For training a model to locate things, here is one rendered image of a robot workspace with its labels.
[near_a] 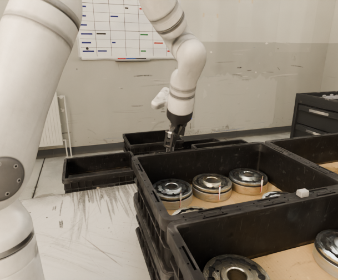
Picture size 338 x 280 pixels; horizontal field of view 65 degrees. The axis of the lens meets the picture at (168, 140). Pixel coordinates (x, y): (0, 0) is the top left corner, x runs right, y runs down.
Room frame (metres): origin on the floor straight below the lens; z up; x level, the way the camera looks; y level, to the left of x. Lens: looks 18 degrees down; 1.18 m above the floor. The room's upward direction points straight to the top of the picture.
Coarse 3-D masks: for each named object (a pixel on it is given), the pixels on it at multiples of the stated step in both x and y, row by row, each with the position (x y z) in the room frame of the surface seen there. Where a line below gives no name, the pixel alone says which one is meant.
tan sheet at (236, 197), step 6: (270, 186) 0.67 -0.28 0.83; (234, 192) 0.63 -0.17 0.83; (264, 192) 0.63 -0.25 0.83; (234, 198) 0.60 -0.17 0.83; (240, 198) 0.60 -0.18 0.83; (246, 198) 0.60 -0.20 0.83; (252, 198) 0.60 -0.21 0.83; (258, 198) 0.60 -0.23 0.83; (192, 204) 0.57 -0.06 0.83; (198, 204) 0.57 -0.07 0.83; (204, 204) 0.57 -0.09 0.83; (210, 204) 0.57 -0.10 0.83; (216, 204) 0.57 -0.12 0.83; (222, 204) 0.57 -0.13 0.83; (228, 204) 0.57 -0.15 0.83; (168, 210) 0.55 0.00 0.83; (174, 210) 0.55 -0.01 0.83
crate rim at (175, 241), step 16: (336, 192) 0.45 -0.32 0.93; (240, 208) 0.40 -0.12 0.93; (256, 208) 0.40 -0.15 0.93; (272, 208) 0.40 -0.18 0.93; (176, 224) 0.35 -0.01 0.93; (192, 224) 0.36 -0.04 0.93; (176, 240) 0.32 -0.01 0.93; (176, 256) 0.30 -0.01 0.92; (192, 256) 0.29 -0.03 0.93; (192, 272) 0.26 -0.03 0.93
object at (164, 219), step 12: (240, 144) 0.74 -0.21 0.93; (252, 144) 0.74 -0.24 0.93; (264, 144) 0.73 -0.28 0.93; (144, 156) 0.64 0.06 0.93; (156, 156) 0.65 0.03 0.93; (288, 156) 0.64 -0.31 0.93; (312, 168) 0.56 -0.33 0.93; (144, 180) 0.50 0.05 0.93; (336, 180) 0.51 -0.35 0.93; (144, 192) 0.49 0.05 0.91; (156, 192) 0.45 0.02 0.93; (312, 192) 0.45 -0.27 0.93; (156, 204) 0.41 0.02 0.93; (240, 204) 0.41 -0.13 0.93; (252, 204) 0.41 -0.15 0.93; (156, 216) 0.40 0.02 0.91; (168, 216) 0.37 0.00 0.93; (180, 216) 0.37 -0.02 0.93; (192, 216) 0.37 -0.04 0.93
